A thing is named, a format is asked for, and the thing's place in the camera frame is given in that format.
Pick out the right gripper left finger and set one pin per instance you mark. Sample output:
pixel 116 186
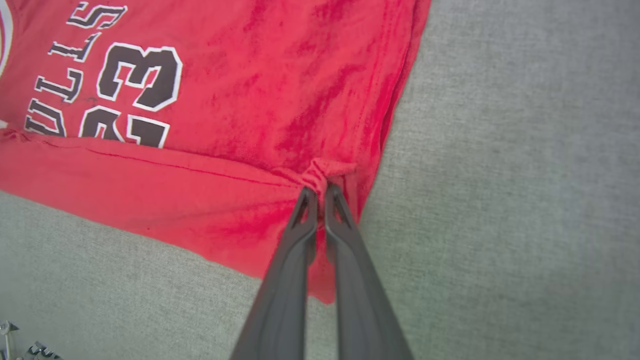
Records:
pixel 285 290

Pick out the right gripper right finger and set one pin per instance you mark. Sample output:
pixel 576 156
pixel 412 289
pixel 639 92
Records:
pixel 360 300

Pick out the red and white basketball jersey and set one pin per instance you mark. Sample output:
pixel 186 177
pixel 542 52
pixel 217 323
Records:
pixel 250 100

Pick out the grey fabric sofa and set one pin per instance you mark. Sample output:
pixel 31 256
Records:
pixel 500 200

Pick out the silver metal hardware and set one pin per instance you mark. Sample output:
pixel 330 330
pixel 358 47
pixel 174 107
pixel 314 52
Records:
pixel 37 351

